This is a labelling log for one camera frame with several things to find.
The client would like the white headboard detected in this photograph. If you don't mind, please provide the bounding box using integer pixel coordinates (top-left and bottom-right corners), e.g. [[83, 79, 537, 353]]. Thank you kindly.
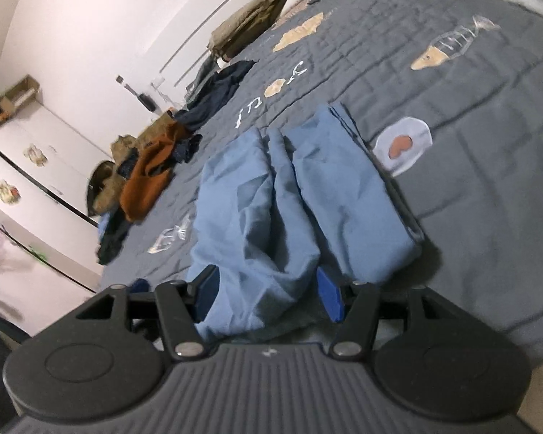
[[158, 0, 376, 91]]

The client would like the brown fleece coat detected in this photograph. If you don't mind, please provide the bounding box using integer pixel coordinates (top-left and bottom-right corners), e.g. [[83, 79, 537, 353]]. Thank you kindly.
[[90, 108, 182, 215]]

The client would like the rust orange sweater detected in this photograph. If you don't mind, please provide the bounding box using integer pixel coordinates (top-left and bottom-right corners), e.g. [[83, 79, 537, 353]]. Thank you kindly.
[[120, 122, 193, 223]]

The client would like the mouse sticker with red patch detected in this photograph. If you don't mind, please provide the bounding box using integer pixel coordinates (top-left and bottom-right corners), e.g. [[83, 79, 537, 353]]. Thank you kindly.
[[0, 181, 21, 206]]

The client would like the black clothes rack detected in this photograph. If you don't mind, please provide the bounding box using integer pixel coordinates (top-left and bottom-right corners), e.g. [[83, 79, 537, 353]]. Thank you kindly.
[[0, 214, 98, 294]]

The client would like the grey quilted bedspread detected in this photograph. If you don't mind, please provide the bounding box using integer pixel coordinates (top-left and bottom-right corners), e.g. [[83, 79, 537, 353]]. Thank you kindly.
[[97, 0, 543, 371]]

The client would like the light blue garment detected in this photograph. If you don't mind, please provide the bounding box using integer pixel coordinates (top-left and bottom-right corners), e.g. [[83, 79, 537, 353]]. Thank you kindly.
[[188, 103, 426, 342]]

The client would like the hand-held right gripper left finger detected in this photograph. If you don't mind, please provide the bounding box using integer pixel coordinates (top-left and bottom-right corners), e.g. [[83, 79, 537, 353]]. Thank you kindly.
[[75, 263, 221, 363]]

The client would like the navy dotted garment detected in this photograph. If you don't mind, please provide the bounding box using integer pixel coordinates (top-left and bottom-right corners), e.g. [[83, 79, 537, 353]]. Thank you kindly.
[[172, 135, 204, 164]]

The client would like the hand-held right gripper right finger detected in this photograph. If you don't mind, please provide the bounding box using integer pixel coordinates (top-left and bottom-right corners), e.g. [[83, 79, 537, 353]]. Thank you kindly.
[[316, 266, 456, 362]]

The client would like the white wardrobe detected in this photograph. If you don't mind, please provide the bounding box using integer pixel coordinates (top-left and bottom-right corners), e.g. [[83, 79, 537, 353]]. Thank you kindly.
[[0, 99, 114, 294]]

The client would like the small open cardboard box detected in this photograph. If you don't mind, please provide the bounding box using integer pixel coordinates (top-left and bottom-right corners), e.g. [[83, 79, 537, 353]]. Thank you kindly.
[[0, 77, 43, 120]]

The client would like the folded khaki bedding stack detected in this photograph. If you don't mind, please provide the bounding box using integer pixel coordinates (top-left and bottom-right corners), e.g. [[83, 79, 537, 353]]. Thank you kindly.
[[208, 0, 317, 61]]

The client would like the pile of black clothes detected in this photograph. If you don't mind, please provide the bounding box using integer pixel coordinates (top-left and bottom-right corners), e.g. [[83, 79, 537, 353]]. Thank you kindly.
[[95, 210, 132, 267]]

